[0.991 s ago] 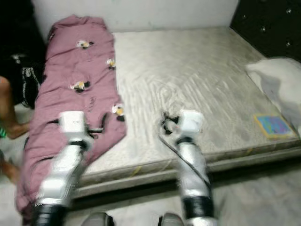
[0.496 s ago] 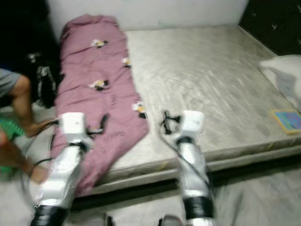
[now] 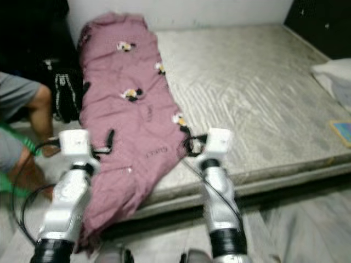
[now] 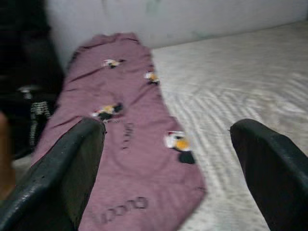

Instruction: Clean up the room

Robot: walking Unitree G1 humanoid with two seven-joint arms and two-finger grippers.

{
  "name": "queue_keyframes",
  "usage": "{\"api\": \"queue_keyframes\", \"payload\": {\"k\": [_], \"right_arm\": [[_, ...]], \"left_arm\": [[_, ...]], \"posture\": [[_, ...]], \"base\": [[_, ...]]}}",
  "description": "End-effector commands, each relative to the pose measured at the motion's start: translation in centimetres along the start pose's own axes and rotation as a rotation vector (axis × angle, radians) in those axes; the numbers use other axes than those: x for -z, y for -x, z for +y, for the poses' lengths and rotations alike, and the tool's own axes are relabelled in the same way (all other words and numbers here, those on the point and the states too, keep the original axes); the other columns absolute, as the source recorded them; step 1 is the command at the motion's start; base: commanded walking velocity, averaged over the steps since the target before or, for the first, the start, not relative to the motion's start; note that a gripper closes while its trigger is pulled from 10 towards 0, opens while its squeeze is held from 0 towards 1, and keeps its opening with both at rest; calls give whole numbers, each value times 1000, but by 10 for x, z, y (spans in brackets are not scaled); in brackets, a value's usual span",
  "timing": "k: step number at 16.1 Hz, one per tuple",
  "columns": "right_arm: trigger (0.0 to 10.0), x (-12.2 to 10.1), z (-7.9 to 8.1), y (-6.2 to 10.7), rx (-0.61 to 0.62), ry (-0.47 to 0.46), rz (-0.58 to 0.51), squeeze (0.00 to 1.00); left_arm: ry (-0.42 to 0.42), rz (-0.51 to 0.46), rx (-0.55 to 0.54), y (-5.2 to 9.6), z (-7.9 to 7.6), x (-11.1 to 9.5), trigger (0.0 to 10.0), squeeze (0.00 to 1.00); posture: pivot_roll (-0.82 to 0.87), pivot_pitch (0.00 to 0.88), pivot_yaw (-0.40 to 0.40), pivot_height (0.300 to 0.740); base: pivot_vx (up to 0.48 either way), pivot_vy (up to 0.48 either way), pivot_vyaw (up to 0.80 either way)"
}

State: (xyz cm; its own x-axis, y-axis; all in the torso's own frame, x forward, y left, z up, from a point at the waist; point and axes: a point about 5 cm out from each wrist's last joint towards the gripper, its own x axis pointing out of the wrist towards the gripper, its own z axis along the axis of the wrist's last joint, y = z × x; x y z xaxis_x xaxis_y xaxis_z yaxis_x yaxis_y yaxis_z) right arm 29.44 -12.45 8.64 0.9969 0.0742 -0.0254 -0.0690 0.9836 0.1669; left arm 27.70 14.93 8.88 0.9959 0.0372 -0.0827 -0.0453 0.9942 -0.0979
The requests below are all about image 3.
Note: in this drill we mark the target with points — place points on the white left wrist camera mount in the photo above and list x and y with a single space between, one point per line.
75 145

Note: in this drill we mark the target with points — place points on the white printed pillow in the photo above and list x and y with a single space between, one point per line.
334 79

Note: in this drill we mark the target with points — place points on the grey robot leg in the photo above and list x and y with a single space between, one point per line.
196 257
114 256

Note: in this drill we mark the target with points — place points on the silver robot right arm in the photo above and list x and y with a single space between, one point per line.
222 208

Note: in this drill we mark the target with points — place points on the grey quilted mattress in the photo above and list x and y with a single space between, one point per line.
252 93

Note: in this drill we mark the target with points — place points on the black tufted headboard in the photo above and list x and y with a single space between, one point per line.
321 19

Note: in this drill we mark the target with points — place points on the colourful yellow-edged children's book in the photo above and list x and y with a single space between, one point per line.
341 133

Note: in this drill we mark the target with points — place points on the grey robot right leg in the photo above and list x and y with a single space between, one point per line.
196 257

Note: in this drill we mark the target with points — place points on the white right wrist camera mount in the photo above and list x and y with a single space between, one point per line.
218 142

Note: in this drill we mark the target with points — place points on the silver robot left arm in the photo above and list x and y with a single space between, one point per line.
63 213

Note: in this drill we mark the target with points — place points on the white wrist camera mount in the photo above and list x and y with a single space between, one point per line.
75 145
218 142

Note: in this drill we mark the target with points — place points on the pink cartoon print blanket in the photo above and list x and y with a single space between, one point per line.
126 131

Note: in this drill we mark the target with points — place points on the green plastic stool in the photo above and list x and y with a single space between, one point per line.
8 183

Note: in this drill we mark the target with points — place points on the person in grey shorts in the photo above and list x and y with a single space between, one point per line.
16 96

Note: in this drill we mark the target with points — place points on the black bag white pattern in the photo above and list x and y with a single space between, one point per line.
68 93

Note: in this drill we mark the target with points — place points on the grey robot left leg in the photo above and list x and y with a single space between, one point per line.
114 256

